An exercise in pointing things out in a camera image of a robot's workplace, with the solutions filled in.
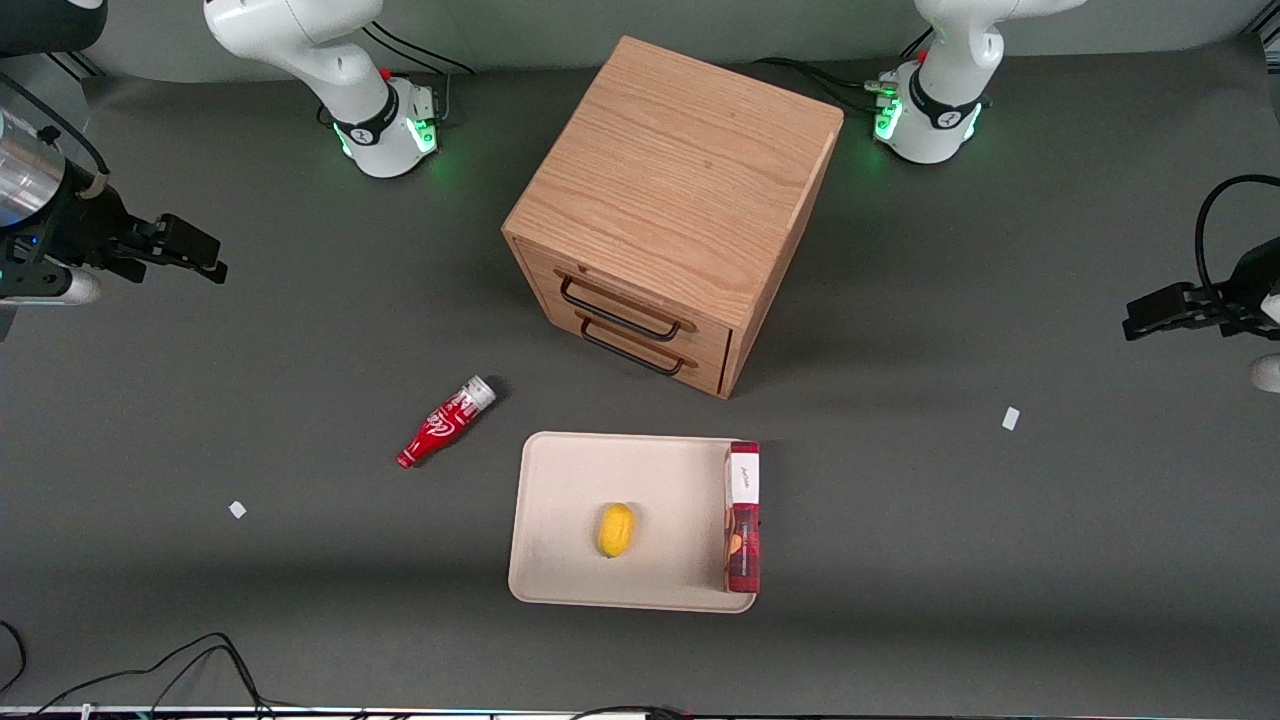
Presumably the black cable at table edge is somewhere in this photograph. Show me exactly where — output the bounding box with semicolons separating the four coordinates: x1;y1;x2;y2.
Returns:
570;704;693;720

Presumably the black cable at left arm base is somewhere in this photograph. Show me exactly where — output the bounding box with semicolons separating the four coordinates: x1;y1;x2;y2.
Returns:
750;57;901;116

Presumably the beige plastic tray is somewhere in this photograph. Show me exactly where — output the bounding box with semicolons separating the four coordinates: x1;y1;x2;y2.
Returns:
508;431;761;613

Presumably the wooden drawer cabinet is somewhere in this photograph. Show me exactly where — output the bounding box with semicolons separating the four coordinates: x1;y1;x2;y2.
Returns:
502;36;844;400

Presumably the black looped floor cable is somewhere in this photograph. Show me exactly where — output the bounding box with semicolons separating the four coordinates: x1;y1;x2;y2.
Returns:
30;633;271;717

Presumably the black metal drawer handle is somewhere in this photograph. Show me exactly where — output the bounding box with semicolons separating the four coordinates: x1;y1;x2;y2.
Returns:
558;275;684;342
578;318;689;378

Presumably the dark grey table mat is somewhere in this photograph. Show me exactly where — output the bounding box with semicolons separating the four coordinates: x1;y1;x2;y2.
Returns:
0;40;1280;716

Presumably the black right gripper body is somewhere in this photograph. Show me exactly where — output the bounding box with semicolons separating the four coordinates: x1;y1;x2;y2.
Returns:
45;180;153;283

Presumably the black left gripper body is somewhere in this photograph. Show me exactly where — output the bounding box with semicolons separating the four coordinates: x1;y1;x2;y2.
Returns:
1213;238;1280;337

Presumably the wooden drawer front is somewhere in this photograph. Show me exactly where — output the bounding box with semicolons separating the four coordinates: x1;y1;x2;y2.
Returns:
535;295;733;398
515;240;736;366

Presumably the yellow lemon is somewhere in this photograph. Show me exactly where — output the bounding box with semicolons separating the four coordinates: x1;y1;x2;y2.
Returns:
597;503;637;559

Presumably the red coke bottle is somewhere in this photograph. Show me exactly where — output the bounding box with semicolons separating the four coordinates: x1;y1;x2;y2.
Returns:
396;375;498;470

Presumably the black cable at arm base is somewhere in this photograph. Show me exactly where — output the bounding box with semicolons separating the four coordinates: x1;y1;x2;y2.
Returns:
750;57;901;116
360;20;477;126

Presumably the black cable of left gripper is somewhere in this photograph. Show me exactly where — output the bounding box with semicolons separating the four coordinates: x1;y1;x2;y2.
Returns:
1194;175;1280;301

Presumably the red snack box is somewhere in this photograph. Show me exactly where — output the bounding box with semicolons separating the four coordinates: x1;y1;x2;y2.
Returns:
722;440;762;595

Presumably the black curved floor cable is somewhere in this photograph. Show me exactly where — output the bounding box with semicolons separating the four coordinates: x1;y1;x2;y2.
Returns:
0;620;27;696

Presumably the black aluminium frame rail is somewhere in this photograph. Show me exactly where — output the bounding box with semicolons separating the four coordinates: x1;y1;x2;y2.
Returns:
45;50;103;83

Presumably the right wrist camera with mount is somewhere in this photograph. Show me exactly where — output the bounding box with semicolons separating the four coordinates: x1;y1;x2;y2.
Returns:
0;235;102;307

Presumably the black cable at right arm base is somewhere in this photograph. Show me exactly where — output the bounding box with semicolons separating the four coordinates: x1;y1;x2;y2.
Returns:
360;20;477;126

